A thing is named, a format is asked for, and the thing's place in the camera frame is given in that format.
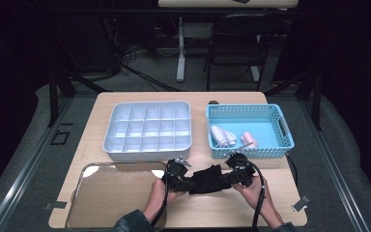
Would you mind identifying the pink sock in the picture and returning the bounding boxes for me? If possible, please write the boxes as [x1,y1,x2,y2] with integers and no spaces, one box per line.
[240,130,259,149]

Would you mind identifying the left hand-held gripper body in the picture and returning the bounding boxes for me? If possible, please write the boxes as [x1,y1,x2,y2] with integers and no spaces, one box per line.
[162,156,193,192]

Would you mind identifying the blue plastic basket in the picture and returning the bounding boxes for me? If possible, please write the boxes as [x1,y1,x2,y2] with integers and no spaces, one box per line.
[205,102,296,160]

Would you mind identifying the metal floor rail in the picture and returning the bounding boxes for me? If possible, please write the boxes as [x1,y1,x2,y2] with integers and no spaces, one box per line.
[298,100,371,232]
[0,96,75,232]

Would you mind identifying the grey tape strip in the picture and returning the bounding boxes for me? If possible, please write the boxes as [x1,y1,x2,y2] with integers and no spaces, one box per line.
[291,194,312,213]
[43,200,68,211]

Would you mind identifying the black sock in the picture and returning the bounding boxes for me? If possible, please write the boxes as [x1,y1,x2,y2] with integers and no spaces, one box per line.
[187,164,234,195]

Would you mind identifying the black folding chair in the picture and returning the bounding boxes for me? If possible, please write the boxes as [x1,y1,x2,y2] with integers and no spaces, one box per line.
[203,13,280,92]

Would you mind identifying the black square tape outline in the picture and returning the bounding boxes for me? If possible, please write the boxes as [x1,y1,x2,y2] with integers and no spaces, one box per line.
[49,130,71,146]

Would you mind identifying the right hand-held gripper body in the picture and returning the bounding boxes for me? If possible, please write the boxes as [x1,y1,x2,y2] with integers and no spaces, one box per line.
[225,142,259,188]

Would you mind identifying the white compartment organizer box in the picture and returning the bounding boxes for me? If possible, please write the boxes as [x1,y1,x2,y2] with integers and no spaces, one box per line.
[102,101,193,161]

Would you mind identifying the white sock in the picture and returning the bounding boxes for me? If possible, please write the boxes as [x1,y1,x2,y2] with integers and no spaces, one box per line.
[210,125,238,149]

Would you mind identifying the hand-held gripper cable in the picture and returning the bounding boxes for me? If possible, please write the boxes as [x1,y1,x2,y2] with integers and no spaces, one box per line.
[246,159,268,232]
[150,165,171,229]

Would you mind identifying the left hand-held gripper cable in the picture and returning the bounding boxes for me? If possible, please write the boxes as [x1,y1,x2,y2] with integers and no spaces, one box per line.
[150,165,171,229]

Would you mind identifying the white desk leg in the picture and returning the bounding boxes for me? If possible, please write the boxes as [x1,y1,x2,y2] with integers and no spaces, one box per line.
[176,16,187,83]

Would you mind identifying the black metal stand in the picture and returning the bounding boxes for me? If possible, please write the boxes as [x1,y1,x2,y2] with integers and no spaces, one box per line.
[46,68,77,128]
[265,68,324,131]

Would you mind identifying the person's right hand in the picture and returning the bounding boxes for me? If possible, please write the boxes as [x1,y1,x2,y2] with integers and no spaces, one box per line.
[232,175,272,211]

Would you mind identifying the black floor cable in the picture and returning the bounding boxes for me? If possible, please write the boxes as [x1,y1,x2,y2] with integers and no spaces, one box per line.
[119,62,182,93]

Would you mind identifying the clear plastic box lid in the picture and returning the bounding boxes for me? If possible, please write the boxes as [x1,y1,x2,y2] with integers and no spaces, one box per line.
[65,160,170,232]

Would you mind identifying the right hand-held gripper cable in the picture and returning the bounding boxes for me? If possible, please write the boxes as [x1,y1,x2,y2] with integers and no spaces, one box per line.
[246,159,268,232]

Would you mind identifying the person's left hand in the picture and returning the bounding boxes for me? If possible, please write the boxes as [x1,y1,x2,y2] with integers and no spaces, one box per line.
[142,177,188,224]

